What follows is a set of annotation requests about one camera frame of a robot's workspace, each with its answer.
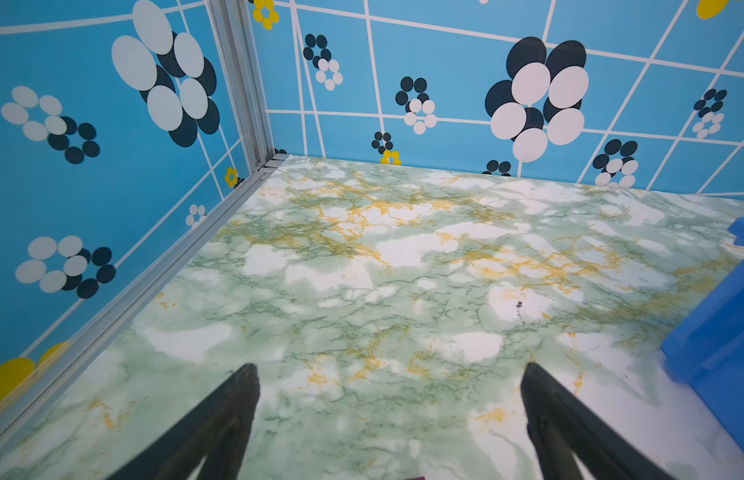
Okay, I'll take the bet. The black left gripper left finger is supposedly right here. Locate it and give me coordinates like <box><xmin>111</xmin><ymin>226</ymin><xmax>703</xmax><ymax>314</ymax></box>
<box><xmin>110</xmin><ymin>364</ymin><xmax>261</xmax><ymax>479</ymax></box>

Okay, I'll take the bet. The aluminium frame post left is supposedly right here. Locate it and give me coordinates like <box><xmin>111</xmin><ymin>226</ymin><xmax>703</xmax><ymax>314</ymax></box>
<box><xmin>208</xmin><ymin>0</ymin><xmax>275</xmax><ymax>173</ymax></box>

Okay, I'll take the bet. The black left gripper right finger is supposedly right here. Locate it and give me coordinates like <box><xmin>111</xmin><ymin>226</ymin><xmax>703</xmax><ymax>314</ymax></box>
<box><xmin>521</xmin><ymin>362</ymin><xmax>671</xmax><ymax>479</ymax></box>

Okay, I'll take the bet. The blue plastic bin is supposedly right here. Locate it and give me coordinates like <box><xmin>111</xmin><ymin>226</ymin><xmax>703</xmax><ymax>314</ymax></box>
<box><xmin>660</xmin><ymin>216</ymin><xmax>744</xmax><ymax>466</ymax></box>

